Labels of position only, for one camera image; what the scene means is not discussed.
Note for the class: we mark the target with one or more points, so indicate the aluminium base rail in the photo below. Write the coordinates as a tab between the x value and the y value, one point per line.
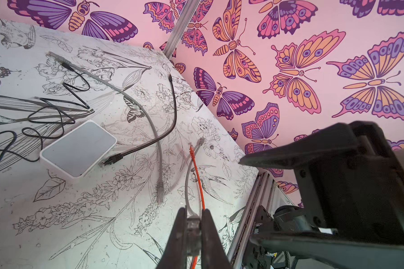
260	195

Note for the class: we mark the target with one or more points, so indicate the aluminium frame post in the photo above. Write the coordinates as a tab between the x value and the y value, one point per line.
180	28

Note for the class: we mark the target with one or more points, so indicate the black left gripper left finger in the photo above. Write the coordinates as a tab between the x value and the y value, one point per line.
175	254

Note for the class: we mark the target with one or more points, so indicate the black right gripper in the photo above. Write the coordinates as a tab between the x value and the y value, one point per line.
351	181

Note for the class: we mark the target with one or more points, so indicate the white network switch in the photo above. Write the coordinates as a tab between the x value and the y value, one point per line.
77	152

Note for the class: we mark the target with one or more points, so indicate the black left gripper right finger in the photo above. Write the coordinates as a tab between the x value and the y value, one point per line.
213	255

